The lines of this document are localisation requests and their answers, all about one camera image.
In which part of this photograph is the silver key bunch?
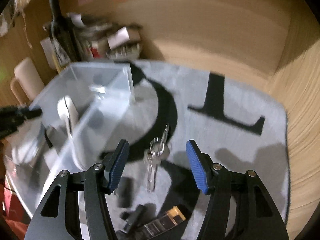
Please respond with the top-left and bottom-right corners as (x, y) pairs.
(143, 124), (170, 192)

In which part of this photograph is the clear plastic storage box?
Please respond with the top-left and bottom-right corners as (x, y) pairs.
(5, 62), (135, 216)

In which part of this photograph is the white handheld massager device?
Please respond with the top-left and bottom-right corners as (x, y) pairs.
(57, 96), (79, 138)

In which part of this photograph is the grey mat with black letters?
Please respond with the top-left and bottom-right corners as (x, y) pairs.
(98, 61), (290, 239)

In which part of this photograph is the beige plastic cup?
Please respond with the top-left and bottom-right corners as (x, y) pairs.
(10, 57), (44, 105)

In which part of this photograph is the white folded card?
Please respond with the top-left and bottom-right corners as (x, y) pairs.
(107, 27), (141, 50)

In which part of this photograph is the stack of books and papers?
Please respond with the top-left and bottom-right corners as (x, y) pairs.
(68, 12), (115, 61)

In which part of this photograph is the dark wine bottle elephant label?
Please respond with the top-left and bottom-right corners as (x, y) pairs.
(49, 0), (81, 67)

